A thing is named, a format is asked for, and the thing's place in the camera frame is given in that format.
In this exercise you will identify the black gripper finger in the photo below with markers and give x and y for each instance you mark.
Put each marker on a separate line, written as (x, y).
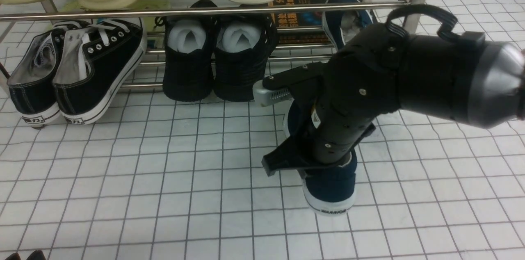
(317, 148)
(304, 84)

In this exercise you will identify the navy slip-on shoe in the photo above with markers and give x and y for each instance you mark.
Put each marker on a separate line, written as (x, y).
(340, 26)
(330, 191)

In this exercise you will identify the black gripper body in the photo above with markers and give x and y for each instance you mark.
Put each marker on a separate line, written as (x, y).
(359, 84)

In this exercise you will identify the black canvas sneaker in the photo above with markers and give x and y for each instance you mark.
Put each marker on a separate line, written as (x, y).
(30, 84)
(95, 62)

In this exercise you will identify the black mesh shoe left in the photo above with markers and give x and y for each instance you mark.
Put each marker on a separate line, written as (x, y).
(189, 42)

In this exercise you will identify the black mesh shoe right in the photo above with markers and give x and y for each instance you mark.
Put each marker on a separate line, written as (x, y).
(244, 43)

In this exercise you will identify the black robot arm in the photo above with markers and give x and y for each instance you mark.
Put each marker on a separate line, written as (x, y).
(413, 61)

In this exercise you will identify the black mesh shoe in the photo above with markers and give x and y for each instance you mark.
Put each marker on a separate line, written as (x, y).
(244, 43)
(189, 42)

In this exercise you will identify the black canvas sneaker right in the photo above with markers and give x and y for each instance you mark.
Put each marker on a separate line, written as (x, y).
(95, 62)

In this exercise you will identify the black box orange print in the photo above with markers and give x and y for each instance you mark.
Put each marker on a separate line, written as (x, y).
(303, 28)

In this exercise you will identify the black object bottom left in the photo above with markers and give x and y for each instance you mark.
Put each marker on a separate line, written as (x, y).
(35, 255)

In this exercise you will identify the silver metal shoe rack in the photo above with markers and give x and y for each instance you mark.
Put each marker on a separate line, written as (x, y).
(205, 9)

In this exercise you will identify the black canvas sneaker left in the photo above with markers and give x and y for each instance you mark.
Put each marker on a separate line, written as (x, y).
(30, 84)

